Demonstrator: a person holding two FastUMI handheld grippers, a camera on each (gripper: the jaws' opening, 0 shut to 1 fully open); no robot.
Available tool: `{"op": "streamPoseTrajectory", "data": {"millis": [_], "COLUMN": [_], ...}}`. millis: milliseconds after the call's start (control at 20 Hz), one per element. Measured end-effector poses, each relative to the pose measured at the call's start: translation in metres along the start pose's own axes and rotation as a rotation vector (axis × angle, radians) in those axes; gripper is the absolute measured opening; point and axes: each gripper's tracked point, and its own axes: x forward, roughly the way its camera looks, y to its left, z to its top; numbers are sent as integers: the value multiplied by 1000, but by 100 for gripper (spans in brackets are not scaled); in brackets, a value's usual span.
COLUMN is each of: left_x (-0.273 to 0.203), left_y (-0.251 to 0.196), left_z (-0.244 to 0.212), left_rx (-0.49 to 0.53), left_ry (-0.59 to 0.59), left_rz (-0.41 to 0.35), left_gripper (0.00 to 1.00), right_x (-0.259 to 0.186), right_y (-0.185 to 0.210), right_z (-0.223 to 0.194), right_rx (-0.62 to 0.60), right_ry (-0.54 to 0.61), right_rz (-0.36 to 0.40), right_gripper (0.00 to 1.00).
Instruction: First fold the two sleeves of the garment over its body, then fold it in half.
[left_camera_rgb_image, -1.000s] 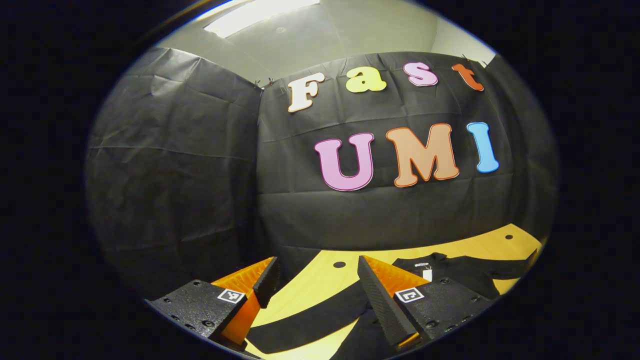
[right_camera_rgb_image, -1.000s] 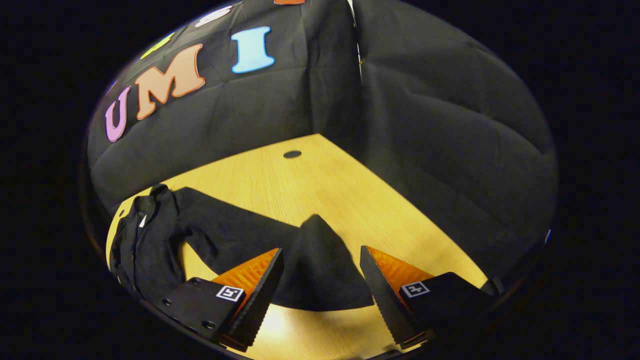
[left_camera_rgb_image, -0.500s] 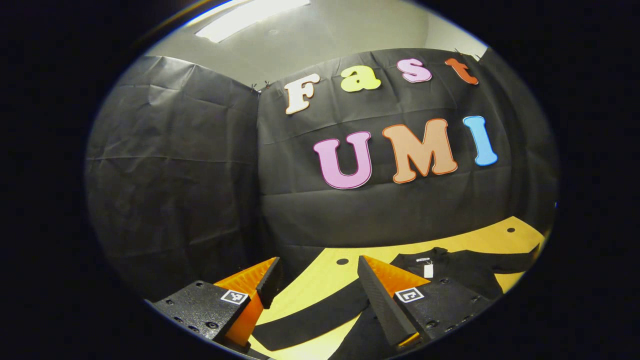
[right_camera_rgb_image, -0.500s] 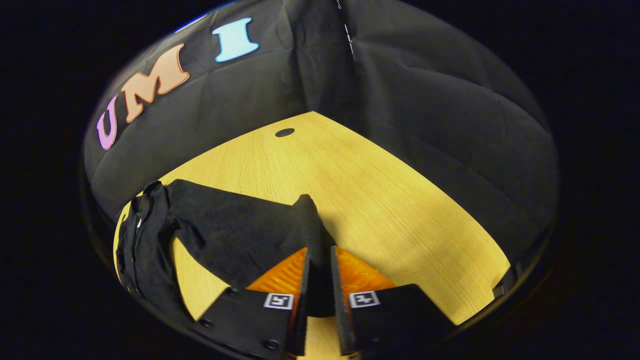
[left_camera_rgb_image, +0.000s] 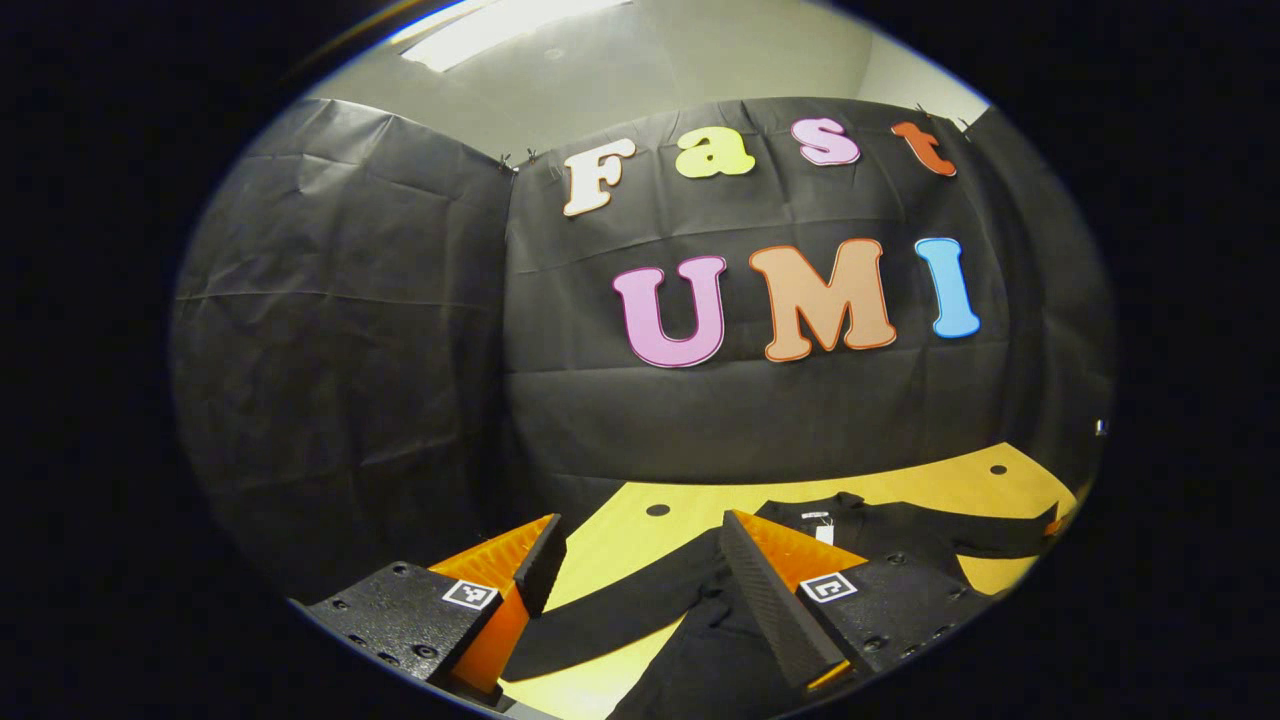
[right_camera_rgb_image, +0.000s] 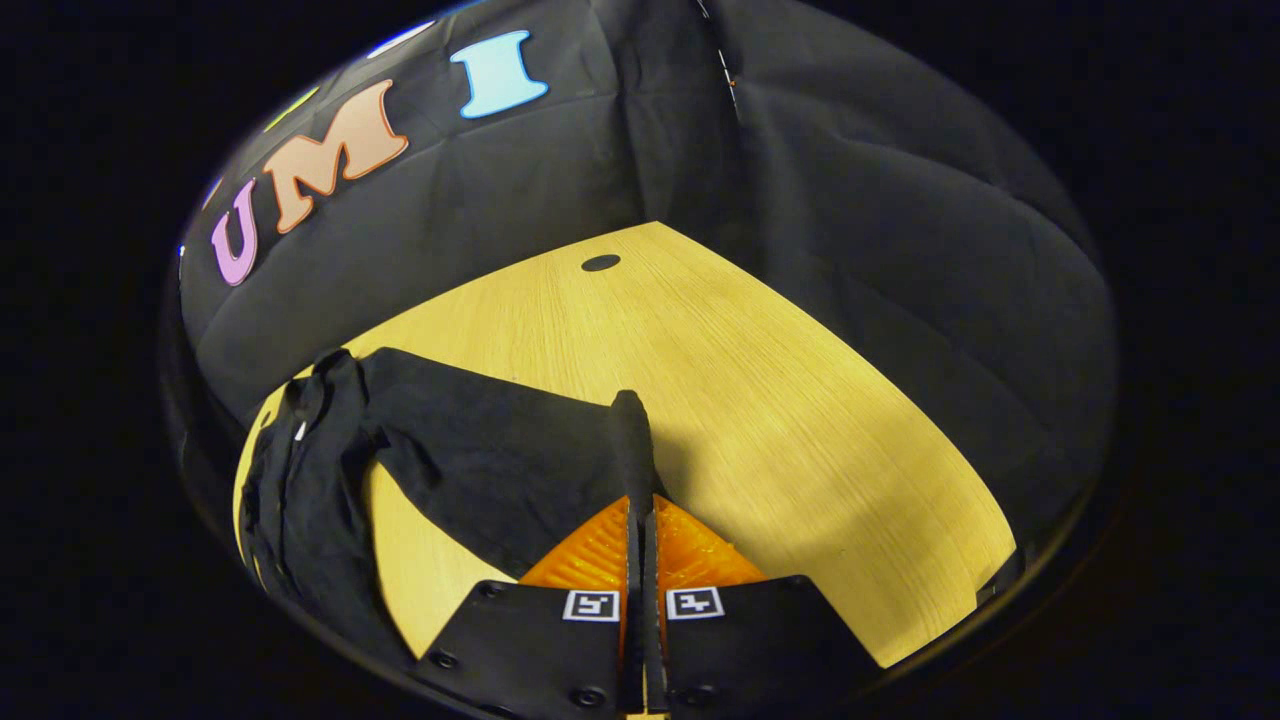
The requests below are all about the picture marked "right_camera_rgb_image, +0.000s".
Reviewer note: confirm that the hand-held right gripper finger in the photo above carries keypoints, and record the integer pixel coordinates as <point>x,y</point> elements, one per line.
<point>646,450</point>
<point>624,450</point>

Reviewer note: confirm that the black buttoned garment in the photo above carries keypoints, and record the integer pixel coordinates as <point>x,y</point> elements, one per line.
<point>480,460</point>

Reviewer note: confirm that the black backdrop cloth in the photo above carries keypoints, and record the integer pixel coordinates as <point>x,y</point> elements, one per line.
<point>850,200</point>

